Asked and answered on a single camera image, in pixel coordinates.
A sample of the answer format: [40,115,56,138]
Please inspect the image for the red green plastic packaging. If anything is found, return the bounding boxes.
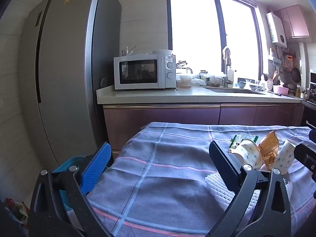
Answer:
[4,197,30,224]

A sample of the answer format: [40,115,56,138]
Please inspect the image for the purple kitchen base cabinet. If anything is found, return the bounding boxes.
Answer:
[103,104,306,151]

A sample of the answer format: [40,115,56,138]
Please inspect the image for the grey refrigerator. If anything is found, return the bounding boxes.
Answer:
[21,0,122,169]

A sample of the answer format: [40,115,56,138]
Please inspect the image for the gold foil wrapper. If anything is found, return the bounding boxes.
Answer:
[257,130,280,172]

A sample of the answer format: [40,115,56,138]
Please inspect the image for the white microwave oven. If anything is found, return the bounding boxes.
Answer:
[114,54,177,91]

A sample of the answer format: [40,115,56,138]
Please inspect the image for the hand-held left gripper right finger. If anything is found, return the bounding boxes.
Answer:
[195,141,293,237]

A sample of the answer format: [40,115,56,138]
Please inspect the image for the white water heater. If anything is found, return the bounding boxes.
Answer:
[266,12,288,48]

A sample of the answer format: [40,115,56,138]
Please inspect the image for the pink basin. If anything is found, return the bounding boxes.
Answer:
[273,85,290,96]

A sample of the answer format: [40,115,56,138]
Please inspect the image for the metal kitchen faucet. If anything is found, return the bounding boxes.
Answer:
[221,46,234,88]

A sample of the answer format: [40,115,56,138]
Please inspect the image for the kitchen sink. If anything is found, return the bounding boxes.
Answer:
[206,87,267,95]

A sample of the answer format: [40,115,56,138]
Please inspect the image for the green white snack wrapper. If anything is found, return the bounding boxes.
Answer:
[228,133,259,154]

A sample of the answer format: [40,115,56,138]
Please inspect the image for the grey checked cloth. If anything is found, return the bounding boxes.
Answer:
[85,121,316,237]

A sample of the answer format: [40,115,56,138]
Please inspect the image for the blue plastic bin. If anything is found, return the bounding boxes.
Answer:
[51,155,87,212]

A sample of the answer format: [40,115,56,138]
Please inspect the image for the glass jug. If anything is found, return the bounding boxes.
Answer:
[176,67,193,89]

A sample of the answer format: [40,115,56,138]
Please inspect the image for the white soap bottle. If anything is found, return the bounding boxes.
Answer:
[227,66,235,88]

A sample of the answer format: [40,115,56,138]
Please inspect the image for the pink wall cabinet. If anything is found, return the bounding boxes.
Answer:
[274,4,310,39]

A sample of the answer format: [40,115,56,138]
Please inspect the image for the white foam fruit net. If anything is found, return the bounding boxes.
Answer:
[204,171,294,211]

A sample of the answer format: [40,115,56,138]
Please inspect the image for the black frying pan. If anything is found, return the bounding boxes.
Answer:
[291,67,302,83]

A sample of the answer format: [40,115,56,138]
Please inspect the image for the black built-in oven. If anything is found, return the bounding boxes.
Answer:
[301,99,316,130]

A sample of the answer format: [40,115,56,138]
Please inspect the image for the kitchen window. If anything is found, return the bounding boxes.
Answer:
[166,0,264,79]

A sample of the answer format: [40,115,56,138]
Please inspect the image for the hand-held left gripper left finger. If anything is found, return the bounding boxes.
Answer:
[28,142,114,237]

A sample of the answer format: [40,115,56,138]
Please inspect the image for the white dotted paper cup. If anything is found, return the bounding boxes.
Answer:
[230,139,264,171]
[271,139,297,176]

